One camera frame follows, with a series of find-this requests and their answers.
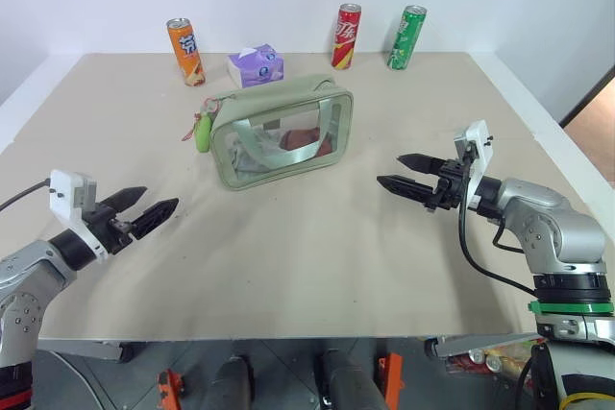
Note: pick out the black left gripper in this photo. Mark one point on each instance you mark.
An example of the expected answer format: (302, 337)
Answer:
(109, 230)

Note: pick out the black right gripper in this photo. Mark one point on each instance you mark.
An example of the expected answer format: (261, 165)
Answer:
(449, 186)

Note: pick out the green transparent toiletry bag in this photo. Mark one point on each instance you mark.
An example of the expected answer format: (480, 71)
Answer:
(269, 98)

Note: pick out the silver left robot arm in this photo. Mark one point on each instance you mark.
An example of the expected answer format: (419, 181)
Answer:
(29, 275)

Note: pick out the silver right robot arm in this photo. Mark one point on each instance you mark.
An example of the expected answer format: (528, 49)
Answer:
(552, 218)

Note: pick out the red item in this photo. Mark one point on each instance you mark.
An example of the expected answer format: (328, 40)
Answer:
(302, 138)

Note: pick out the green soda can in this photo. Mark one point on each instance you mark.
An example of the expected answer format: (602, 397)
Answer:
(406, 40)

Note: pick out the red cola can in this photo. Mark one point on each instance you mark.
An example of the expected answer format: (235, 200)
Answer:
(345, 38)

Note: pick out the orange soda can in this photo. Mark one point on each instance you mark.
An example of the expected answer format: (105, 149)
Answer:
(186, 52)

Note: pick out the purple tissue pack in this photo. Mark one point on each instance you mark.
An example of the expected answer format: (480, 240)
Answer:
(259, 69)

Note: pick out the narrow dark rounded shape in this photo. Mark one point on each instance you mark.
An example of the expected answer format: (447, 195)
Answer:
(233, 386)

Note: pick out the box of snacks and cans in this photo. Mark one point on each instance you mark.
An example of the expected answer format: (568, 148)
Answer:
(499, 359)

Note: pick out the wide dark rounded shape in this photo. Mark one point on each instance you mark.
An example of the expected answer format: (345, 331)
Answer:
(346, 381)

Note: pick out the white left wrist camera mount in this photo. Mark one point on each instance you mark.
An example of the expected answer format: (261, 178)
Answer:
(67, 194)

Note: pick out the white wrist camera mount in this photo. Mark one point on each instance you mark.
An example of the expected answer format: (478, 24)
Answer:
(480, 138)
(67, 194)

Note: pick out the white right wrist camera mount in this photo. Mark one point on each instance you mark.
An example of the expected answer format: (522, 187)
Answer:
(480, 138)

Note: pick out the orange metal bracket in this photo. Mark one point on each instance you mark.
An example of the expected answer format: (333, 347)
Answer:
(391, 378)
(169, 391)

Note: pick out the dark door frame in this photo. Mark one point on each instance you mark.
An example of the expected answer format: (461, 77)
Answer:
(588, 93)

